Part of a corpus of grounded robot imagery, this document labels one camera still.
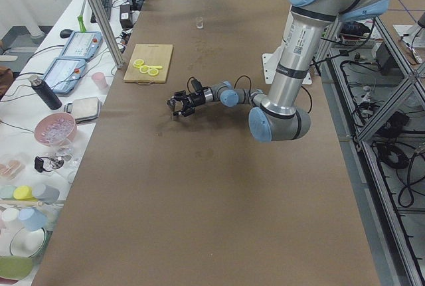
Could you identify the black keyboard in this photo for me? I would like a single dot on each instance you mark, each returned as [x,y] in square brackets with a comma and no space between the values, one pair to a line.
[107,8]

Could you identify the steel measuring jigger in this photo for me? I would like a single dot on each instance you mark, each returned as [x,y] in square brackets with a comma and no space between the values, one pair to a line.
[171,103]

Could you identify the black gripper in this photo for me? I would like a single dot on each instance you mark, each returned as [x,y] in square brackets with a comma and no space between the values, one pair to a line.
[195,99]

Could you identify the blue teach pendant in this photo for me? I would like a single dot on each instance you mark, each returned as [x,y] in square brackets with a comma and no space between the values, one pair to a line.
[82,45]
[63,74]

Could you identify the white bowl green rim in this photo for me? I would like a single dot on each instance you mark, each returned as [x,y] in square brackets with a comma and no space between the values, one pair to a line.
[28,243]

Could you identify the grey cup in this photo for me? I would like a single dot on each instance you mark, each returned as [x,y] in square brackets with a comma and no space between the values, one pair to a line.
[45,193]

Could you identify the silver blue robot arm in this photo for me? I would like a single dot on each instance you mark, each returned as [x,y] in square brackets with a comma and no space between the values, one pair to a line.
[274,116]

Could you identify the bamboo cutting board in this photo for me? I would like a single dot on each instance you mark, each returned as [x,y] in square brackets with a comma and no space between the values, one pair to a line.
[153,55]

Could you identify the aluminium frame post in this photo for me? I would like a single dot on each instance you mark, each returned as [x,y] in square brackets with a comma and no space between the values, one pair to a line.
[107,33]

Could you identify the clear glass shaker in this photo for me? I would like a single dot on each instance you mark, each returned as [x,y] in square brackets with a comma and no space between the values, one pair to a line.
[199,23]

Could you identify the silver digital scale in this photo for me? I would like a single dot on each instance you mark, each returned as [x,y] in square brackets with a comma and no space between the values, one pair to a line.
[85,109]

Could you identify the pink bowl with ice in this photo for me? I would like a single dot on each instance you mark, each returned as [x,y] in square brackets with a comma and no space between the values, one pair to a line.
[55,128]

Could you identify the black thermos bottle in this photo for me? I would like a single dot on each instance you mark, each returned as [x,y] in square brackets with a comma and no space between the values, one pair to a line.
[46,94]

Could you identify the wine glass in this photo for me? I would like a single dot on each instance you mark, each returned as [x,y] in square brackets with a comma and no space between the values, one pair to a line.
[64,149]

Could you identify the yellow cup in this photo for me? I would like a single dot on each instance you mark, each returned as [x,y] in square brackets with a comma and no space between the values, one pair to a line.
[24,193]

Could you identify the pink plastic cup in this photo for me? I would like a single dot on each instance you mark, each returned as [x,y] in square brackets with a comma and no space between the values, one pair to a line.
[100,80]

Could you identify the lemon slice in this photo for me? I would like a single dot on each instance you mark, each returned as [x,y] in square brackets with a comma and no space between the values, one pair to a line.
[145,69]
[138,63]
[153,72]

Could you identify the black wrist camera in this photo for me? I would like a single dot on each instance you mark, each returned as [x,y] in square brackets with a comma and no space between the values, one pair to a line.
[197,86]

